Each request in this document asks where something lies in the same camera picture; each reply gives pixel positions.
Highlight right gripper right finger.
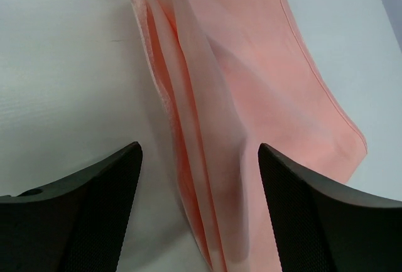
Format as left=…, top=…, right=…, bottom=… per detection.
left=258, top=144, right=401, bottom=272

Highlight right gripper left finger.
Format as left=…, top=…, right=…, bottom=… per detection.
left=1, top=142, right=142, bottom=272

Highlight pink cloth napkin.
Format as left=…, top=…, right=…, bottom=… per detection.
left=131, top=0, right=367, bottom=271

